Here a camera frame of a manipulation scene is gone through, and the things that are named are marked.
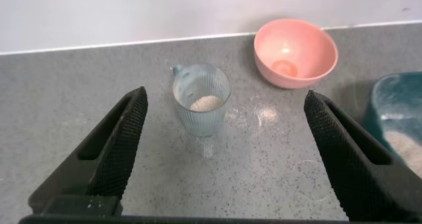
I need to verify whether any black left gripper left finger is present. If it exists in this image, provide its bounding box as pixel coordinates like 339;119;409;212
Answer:
28;86;149;215

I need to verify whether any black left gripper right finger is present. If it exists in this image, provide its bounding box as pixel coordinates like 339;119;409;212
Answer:
303;89;422;223

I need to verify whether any clear ribbed cup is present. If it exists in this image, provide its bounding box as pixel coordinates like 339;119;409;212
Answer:
171;63;232;138

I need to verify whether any beige powder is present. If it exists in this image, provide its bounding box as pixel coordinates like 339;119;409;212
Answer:
383;130;422;179
189;95;224;113

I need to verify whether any teal plastic tray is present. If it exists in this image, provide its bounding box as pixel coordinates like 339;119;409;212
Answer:
361;71;422;181

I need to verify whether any pink bowl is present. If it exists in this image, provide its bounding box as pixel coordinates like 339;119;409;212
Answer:
253;18;339;90

